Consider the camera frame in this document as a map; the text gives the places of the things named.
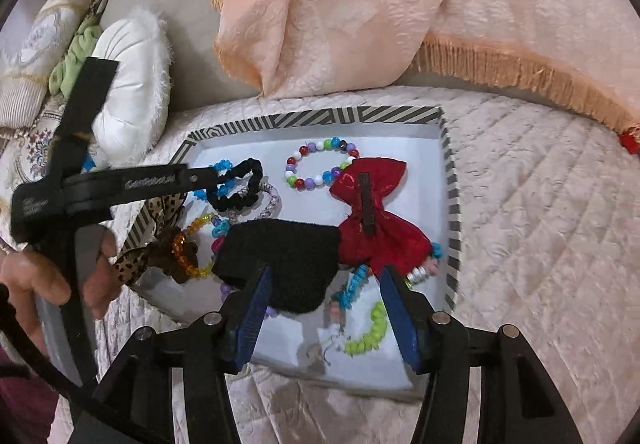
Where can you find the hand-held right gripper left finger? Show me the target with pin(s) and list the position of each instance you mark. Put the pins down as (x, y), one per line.
(255, 309)

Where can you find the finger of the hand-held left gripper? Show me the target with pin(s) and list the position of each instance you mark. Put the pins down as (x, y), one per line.
(160, 181)

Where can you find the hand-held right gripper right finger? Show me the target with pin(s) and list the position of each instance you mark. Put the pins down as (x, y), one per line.
(400, 319)

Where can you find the black felt bow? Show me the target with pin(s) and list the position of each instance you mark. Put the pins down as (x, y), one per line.
(285, 259)

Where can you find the red shiny bow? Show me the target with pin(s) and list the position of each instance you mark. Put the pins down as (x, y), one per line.
(390, 229)

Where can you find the black scrunchie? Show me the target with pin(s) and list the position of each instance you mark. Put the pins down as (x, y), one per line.
(252, 168)

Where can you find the striped jewelry tray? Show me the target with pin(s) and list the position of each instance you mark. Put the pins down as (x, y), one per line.
(415, 163)

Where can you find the person's left forearm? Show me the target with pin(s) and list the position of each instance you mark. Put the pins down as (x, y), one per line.
(17, 409)

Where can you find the person's left hand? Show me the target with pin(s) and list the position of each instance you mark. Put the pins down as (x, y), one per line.
(30, 279)

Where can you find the leopard print bow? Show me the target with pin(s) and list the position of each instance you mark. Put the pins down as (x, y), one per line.
(165, 209)

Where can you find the floral embroidered cushion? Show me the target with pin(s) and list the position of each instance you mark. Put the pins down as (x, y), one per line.
(35, 148)

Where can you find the brown scrunchie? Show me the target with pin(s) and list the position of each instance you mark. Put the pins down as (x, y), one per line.
(167, 256)

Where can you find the round white cushion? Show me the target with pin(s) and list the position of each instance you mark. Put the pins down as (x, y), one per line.
(135, 88)

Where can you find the beige sofa backrest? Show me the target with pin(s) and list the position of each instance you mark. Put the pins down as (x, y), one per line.
(190, 48)

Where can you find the white quilted bedspread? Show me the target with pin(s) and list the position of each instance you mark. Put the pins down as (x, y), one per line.
(525, 249)

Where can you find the blue and green plush toy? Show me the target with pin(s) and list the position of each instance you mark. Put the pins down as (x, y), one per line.
(75, 58)

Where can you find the cream gold embroidered cushion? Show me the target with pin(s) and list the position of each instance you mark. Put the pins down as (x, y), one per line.
(45, 38)

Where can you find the small red object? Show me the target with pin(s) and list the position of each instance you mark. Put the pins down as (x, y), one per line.
(630, 139)

